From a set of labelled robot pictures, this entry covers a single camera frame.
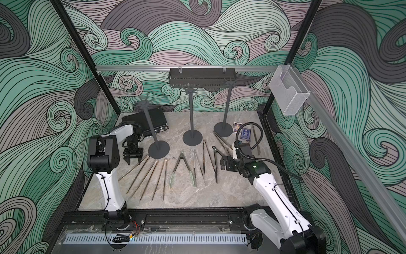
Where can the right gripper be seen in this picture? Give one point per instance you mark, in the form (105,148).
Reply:
(229,166)

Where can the white slotted cable duct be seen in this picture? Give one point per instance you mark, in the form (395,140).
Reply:
(158,238)

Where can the aluminium wall rail back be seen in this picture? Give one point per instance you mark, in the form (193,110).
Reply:
(166,68)

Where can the dark slim steel tongs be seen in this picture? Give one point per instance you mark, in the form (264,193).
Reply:
(206,152)

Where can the aluminium wall rail right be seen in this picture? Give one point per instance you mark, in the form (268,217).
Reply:
(379,192)

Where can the aluminium wall rail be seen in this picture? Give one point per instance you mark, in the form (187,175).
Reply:
(166,68)
(379,192)

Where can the clear acrylic wall box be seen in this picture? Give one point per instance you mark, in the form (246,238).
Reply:
(289,89)

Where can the slim silver tweezer tongs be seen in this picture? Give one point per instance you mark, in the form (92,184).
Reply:
(196,165)

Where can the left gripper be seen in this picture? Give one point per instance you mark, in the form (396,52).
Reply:
(127,156)

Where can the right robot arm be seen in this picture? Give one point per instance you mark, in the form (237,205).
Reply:
(288,229)

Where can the black aluminium case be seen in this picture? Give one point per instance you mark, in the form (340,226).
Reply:
(139,120)

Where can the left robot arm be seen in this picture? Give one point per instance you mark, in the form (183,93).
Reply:
(104,154)

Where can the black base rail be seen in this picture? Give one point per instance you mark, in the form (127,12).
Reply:
(232,218)

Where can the right grey utensil stand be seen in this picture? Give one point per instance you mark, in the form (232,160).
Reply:
(223,129)

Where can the blue playing card box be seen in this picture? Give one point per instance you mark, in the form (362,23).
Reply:
(245,134)

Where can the middle grey utensil stand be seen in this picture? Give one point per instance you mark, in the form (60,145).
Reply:
(192,137)

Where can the black locking tongs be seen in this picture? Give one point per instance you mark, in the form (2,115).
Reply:
(215,152)

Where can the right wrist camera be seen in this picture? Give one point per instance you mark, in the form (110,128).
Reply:
(237,149)

